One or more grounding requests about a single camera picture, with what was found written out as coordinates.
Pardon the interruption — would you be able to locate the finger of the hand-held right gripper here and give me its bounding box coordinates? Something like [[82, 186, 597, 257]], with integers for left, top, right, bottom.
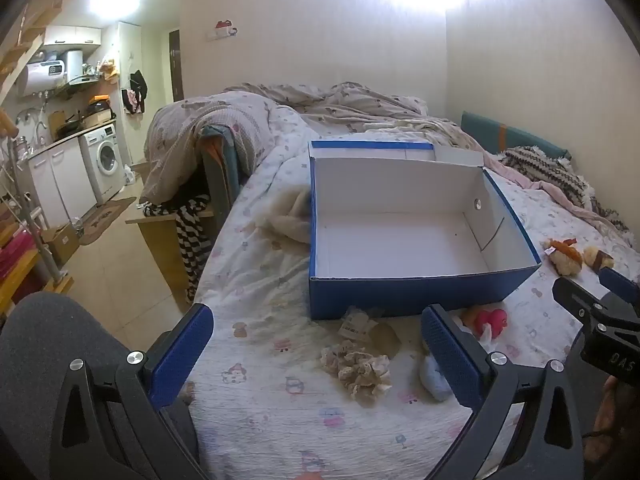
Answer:
[[552, 276, 610, 323], [598, 267, 640, 312]]

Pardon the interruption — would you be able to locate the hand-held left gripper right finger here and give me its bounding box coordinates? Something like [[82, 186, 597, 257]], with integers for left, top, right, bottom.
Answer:
[[420, 303, 584, 480]]

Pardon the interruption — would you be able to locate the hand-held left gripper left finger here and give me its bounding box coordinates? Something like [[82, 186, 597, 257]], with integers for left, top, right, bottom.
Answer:
[[50, 303, 215, 480]]

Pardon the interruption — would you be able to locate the light blue plush toy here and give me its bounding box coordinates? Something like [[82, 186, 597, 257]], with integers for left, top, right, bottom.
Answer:
[[419, 352, 453, 403]]

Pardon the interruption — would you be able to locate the beige plush toy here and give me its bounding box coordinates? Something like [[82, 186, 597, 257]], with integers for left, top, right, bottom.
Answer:
[[320, 340, 394, 401]]

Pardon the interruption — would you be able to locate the blue cardboard box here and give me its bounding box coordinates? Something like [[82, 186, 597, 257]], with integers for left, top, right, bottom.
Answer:
[[307, 140, 543, 321]]

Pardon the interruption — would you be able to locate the person's right hand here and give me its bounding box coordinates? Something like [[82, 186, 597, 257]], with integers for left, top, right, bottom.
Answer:
[[584, 375, 640, 463]]

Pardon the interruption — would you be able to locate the brown sushi plush toy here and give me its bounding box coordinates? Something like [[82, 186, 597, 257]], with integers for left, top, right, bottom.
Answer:
[[583, 246, 615, 273]]

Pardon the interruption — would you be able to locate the orange sushi plush toy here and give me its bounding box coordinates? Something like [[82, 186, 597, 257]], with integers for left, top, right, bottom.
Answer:
[[543, 238, 585, 277]]

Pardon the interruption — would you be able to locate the red heart plush toy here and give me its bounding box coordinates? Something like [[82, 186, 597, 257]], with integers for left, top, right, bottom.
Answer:
[[461, 307, 509, 352]]

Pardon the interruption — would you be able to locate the white printed bedsheet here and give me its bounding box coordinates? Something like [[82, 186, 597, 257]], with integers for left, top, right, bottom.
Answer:
[[187, 105, 640, 480]]

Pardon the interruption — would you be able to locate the patterned knit blanket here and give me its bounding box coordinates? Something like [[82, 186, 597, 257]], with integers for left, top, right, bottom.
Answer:
[[497, 146, 632, 233]]

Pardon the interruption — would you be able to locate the person's grey trouser leg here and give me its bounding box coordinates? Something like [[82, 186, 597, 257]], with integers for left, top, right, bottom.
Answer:
[[0, 292, 202, 480]]

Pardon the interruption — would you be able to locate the pink blanket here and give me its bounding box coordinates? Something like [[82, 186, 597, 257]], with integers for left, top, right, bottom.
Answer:
[[479, 151, 621, 233]]

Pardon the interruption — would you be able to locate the brown door mat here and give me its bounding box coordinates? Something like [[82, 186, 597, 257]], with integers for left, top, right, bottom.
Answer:
[[77, 196, 137, 246]]

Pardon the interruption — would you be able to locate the cardboard box on floor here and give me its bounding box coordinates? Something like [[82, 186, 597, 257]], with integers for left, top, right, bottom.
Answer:
[[41, 222, 81, 267]]

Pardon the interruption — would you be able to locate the teal headboard cushion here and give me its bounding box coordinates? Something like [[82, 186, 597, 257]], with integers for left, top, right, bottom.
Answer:
[[460, 111, 572, 162]]

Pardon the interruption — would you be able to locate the cream fluffy blanket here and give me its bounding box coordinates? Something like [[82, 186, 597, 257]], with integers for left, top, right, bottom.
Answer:
[[255, 185, 313, 247]]

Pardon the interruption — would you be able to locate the yellow wooden shelf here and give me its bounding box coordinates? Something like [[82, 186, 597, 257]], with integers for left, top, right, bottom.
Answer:
[[0, 220, 74, 317]]

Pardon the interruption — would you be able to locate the teal and orange cushion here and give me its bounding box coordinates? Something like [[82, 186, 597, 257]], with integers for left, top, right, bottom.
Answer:
[[197, 124, 242, 213]]

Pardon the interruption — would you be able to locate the white lower kitchen cabinet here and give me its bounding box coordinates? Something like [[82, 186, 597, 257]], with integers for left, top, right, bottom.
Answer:
[[27, 137, 99, 228]]

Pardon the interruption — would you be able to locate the white kitchen cabinet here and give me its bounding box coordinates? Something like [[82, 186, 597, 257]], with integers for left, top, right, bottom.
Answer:
[[42, 25, 103, 49], [27, 137, 99, 228]]

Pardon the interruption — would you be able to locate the white washing machine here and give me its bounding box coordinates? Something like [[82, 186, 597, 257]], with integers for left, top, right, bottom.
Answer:
[[78, 124, 126, 206]]

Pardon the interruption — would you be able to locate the beige floral quilt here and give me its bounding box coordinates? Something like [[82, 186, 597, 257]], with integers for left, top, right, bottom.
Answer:
[[144, 81, 483, 207]]

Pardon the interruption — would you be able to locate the black cooking pot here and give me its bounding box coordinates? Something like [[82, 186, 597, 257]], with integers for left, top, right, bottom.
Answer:
[[54, 112, 88, 138]]

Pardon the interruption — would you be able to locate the black hanging garment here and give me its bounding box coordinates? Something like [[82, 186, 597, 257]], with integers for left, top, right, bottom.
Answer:
[[128, 70, 150, 114]]

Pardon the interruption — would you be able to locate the dark brown door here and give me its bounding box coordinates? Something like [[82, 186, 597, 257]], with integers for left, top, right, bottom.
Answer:
[[168, 29, 182, 104]]

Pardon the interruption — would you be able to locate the white water heater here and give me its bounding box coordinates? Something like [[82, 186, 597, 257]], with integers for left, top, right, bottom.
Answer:
[[17, 57, 69, 99]]

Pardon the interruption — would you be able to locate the white upper kitchen cabinet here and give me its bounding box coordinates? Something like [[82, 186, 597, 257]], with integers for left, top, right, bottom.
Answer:
[[42, 25, 103, 49]]

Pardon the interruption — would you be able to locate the round ceiling lamp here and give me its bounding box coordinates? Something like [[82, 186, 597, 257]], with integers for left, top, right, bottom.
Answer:
[[87, 0, 144, 19]]

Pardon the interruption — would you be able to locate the wooden staircase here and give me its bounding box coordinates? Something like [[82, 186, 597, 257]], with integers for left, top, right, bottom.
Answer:
[[0, 0, 103, 108]]

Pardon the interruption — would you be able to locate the red white wall sticker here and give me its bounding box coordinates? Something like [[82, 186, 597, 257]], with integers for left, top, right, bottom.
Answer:
[[206, 19, 239, 41]]

